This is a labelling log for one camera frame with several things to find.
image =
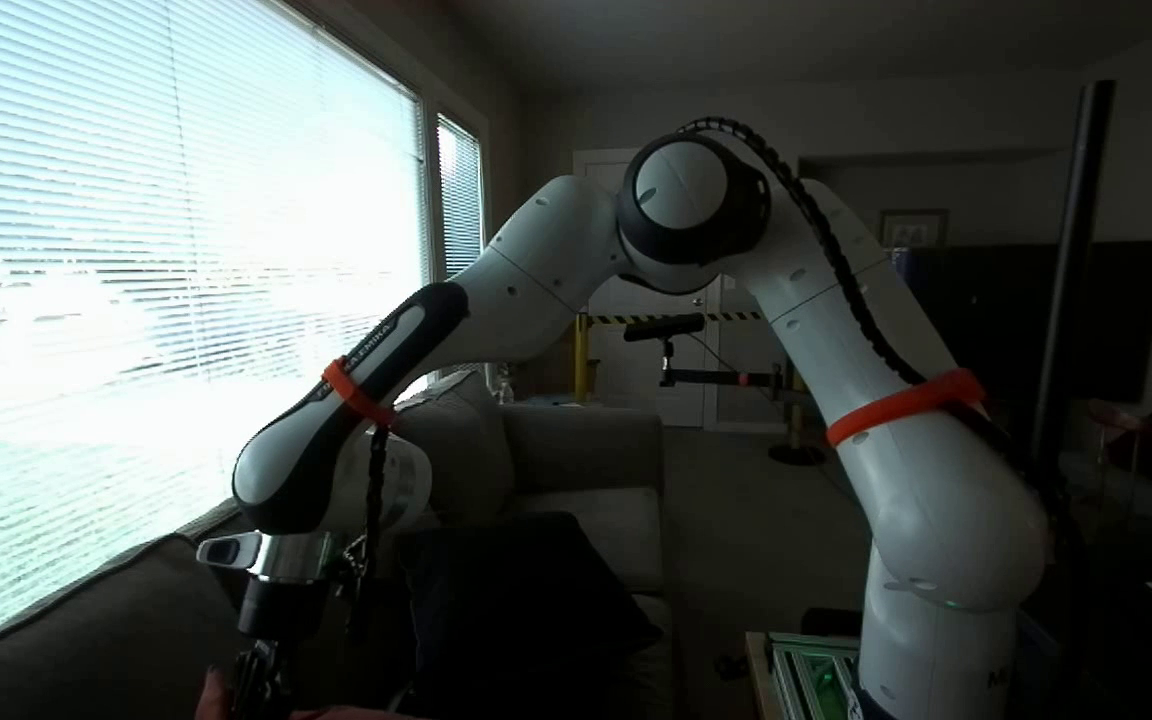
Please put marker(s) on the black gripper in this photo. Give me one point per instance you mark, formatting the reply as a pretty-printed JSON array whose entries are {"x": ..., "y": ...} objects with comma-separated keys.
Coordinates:
[{"x": 282, "y": 610}]

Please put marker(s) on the orange pillow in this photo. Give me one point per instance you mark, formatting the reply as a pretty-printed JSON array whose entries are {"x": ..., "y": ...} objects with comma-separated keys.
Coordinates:
[{"x": 215, "y": 696}]

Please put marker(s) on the dark blue pillow teal piping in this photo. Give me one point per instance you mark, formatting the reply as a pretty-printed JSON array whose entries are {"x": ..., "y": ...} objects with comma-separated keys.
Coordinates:
[{"x": 539, "y": 612}]

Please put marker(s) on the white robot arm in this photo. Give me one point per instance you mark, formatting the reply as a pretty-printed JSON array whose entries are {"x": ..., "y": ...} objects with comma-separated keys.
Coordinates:
[{"x": 949, "y": 535}]

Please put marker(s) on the grey fabric sofa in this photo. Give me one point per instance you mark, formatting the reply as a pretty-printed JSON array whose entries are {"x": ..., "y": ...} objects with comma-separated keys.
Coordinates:
[{"x": 578, "y": 452}]

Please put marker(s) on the white window blinds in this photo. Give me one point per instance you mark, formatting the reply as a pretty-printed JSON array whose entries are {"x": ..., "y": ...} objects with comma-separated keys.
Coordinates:
[{"x": 137, "y": 264}]

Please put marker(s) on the wooden table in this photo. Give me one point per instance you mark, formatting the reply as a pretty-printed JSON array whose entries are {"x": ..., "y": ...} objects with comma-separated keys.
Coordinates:
[{"x": 752, "y": 675}]

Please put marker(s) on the narrow side window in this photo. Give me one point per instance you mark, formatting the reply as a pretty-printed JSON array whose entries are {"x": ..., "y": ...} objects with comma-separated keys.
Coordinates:
[{"x": 463, "y": 184}]

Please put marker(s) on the yellow black caution barrier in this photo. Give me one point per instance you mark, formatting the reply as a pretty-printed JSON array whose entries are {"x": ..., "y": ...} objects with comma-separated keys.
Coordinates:
[{"x": 736, "y": 316}]

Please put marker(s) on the black television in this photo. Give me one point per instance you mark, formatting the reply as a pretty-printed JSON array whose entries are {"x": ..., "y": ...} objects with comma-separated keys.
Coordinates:
[{"x": 1110, "y": 323}]

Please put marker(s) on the black vertical pole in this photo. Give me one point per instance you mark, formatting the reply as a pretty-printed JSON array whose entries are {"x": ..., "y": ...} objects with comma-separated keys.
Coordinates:
[{"x": 1081, "y": 242}]

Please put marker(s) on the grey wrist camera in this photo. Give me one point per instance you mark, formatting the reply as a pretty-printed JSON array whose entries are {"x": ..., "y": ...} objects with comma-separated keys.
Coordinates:
[{"x": 223, "y": 551}]

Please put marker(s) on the black stereo camera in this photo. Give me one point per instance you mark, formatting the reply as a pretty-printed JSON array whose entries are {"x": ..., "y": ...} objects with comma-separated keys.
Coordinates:
[{"x": 663, "y": 327}]

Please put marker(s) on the black camera boom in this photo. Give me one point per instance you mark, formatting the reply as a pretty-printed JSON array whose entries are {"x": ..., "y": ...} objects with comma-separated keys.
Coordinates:
[{"x": 722, "y": 376}]

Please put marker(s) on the small framed wall picture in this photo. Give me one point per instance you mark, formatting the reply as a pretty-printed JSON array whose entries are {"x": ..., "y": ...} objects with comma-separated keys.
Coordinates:
[{"x": 916, "y": 228}]

